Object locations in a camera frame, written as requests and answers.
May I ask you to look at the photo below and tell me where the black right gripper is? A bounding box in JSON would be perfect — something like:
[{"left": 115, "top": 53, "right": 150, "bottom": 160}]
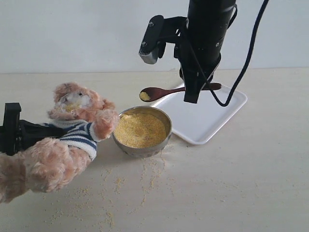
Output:
[{"left": 158, "top": 16, "right": 221, "bottom": 103}]

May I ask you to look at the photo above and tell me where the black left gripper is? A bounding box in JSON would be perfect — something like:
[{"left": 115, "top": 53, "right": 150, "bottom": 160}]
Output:
[{"left": 0, "top": 102, "right": 66, "bottom": 155}]

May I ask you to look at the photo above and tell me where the beige teddy bear striped sweater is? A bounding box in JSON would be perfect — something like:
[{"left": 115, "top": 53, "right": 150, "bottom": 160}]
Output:
[{"left": 0, "top": 82, "right": 119, "bottom": 203}]

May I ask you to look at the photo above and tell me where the dark red wooden spoon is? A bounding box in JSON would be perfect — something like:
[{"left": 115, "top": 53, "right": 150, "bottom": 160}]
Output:
[{"left": 139, "top": 82, "right": 222, "bottom": 103}]

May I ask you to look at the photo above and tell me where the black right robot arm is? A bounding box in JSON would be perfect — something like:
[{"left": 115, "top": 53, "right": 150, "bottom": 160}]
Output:
[{"left": 159, "top": 0, "right": 237, "bottom": 103}]

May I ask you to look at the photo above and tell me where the white rectangular plastic tray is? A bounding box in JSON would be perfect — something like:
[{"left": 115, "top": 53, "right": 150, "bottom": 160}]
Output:
[{"left": 151, "top": 91, "right": 248, "bottom": 145}]

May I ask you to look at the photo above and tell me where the steel bowl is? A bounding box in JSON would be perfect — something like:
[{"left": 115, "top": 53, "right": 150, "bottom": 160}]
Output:
[{"left": 112, "top": 106, "right": 173, "bottom": 159}]

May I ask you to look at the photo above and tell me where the yellow millet grain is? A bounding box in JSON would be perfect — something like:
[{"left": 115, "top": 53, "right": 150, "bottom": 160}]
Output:
[{"left": 114, "top": 91, "right": 167, "bottom": 148}]

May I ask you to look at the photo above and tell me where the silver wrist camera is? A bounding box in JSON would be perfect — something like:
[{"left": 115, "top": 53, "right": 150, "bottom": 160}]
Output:
[{"left": 139, "top": 15, "right": 164, "bottom": 65}]

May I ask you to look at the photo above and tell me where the black cable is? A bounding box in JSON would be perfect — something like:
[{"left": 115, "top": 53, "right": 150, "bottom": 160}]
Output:
[{"left": 178, "top": 0, "right": 269, "bottom": 106}]

